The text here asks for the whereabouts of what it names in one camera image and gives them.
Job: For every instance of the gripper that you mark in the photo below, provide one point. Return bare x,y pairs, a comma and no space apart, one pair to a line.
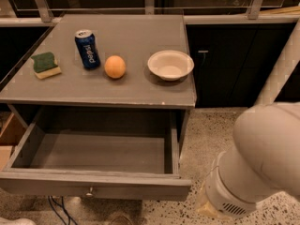
225,192

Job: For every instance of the white pillar leg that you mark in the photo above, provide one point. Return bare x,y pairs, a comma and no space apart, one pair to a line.
282,70

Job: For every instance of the grey top drawer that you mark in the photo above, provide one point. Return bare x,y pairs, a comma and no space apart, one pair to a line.
130,154

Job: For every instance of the metal glass railing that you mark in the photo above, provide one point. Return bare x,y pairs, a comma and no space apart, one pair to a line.
49,12

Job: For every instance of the brown shoe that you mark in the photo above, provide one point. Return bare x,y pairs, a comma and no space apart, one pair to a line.
119,219

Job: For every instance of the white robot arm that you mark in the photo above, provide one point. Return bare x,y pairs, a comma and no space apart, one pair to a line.
264,160

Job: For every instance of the black low cabinet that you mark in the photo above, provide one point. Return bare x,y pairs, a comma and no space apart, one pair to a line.
233,61

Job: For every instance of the orange fruit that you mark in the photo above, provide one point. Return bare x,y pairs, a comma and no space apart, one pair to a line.
115,67

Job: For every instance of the white bowl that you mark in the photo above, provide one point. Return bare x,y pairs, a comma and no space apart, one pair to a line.
170,65

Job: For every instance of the grey drawer cabinet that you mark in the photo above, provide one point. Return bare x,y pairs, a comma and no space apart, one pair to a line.
134,38

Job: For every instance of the green yellow sponge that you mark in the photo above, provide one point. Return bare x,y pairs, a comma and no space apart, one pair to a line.
45,65

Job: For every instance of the white shoe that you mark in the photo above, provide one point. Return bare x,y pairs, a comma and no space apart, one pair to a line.
19,221

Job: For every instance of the blue Pepsi can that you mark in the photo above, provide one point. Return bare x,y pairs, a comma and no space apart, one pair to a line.
86,45

